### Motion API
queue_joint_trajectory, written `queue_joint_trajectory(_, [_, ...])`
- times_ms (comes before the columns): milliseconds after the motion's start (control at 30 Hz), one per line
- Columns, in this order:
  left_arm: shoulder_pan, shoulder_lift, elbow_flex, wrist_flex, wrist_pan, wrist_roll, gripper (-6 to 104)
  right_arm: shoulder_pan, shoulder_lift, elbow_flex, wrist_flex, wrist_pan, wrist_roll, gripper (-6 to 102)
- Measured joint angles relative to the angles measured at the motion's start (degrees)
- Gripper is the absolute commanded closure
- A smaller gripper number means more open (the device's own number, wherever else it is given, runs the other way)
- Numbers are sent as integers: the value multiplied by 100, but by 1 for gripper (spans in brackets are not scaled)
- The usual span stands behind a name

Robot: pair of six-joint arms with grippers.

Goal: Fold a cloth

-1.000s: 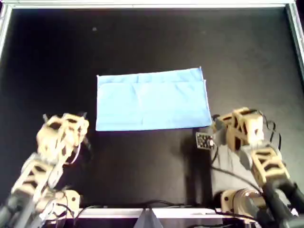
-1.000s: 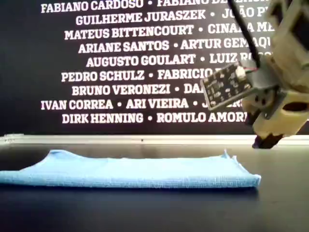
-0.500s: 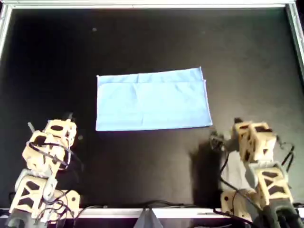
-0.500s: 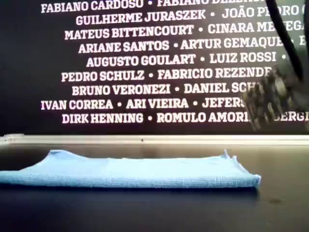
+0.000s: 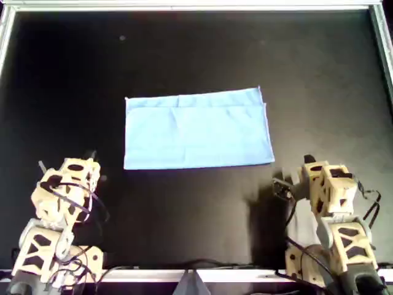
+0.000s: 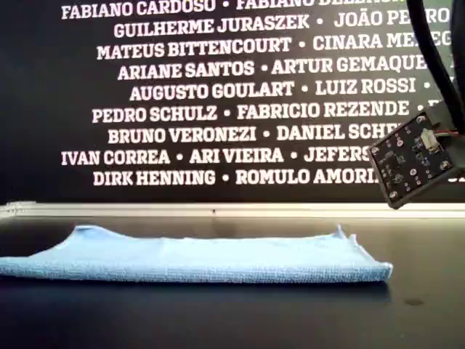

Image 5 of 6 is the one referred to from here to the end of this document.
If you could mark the right beige gripper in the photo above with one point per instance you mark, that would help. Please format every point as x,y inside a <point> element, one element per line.
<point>331,190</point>

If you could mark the left beige gripper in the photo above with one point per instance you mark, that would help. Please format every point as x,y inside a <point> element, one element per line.
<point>78,173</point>

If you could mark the blue microfiber cloth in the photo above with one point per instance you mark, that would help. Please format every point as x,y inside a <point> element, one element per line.
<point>196,135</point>

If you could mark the right beige grey robot arm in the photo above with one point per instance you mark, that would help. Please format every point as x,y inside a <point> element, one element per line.
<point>350,242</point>

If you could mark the left beige grey robot arm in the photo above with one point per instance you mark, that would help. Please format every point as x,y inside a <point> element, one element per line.
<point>37,249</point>

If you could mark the right wrist camera circuit board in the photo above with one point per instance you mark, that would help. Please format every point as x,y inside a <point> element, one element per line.
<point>281,188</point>

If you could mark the grey camera stand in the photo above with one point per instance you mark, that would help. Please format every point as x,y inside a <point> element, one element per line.
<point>192,285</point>

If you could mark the silver aluminium table frame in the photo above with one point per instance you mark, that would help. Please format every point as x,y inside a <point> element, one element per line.
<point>184,6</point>

